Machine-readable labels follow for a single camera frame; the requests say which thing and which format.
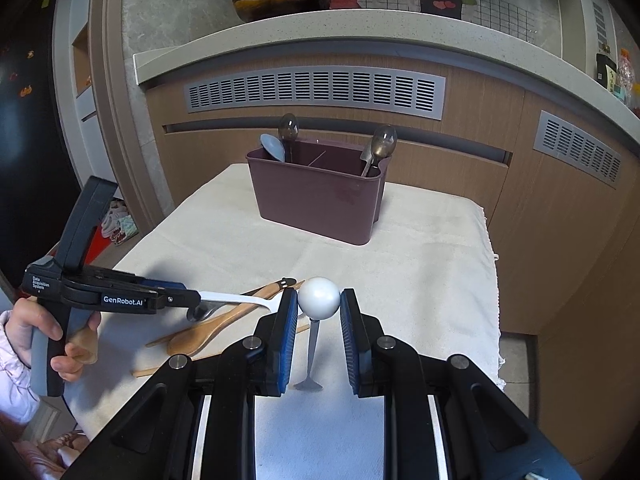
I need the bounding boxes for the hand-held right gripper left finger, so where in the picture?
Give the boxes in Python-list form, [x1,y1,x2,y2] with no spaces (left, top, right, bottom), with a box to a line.
[65,287,301,480]

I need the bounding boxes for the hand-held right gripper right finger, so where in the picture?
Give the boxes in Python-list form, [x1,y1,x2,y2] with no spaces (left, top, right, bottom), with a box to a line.
[339,288,584,480]

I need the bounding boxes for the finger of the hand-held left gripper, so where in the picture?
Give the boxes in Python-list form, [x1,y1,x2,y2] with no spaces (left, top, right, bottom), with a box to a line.
[141,279,190,294]
[149,290,204,314]

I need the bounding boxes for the white plastic spoon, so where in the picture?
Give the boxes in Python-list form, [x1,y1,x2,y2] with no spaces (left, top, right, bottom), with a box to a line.
[197,276,343,321]

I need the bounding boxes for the maroon plastic utensil holder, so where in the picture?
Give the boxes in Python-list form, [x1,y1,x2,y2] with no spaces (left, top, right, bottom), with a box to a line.
[245,139,392,246]

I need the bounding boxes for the light blue plastic spoon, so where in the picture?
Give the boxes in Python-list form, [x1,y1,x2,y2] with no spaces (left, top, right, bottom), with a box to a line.
[258,133,287,164]

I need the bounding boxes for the dark long-handled spoon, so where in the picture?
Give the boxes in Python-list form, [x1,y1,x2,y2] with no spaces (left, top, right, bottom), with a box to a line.
[278,112,301,164]

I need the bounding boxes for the person's left forearm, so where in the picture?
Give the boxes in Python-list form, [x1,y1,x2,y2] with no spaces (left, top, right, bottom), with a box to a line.
[0,310,42,417]

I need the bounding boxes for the person's left hand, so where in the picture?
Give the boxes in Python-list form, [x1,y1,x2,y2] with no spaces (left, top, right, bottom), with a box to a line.
[9,297,102,383]

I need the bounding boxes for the red floor mat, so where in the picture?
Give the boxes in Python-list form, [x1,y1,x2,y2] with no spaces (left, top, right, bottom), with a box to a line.
[90,237,118,266]

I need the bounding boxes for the pile of slippers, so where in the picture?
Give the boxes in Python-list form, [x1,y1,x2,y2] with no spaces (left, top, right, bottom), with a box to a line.
[101,199,139,246]

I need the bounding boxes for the wooden spoon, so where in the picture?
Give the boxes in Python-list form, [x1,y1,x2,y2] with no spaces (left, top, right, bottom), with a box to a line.
[166,280,304,359]

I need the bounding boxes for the cream tablecloth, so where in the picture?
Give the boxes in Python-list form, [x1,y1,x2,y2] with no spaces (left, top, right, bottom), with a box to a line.
[62,162,504,480]

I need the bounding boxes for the black refrigerator with magnets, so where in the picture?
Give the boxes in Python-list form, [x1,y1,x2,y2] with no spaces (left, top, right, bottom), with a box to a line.
[0,0,83,286]

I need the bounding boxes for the white storage cabinet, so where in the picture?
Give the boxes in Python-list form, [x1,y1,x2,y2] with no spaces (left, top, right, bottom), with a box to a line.
[51,0,110,128]

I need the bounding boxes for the person's pink clothing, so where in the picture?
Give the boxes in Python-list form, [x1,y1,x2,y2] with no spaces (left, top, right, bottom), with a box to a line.
[0,412,94,480]

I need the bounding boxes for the wooden kitchen cabinet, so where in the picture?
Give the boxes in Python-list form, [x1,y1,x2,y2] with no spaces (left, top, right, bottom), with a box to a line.
[144,57,640,466]

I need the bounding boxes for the long grey vent grille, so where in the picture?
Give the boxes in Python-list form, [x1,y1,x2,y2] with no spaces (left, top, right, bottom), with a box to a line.
[183,67,446,121]

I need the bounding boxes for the short grey vent grille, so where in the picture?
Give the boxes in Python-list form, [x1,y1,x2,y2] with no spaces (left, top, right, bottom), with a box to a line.
[532,110,624,190]

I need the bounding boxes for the beige stone kitchen countertop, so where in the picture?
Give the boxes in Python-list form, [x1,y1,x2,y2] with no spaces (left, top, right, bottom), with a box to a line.
[132,7,640,134]

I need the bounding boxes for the dark sauce bottle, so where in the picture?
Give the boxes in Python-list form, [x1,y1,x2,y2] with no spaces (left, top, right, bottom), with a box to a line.
[594,52,619,94]

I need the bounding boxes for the orange-capped clear bottle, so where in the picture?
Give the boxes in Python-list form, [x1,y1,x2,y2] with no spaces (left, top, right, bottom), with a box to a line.
[617,48,639,97]

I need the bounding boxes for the small white wall vent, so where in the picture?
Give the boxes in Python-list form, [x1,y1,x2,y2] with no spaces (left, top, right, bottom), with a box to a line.
[591,0,606,47]

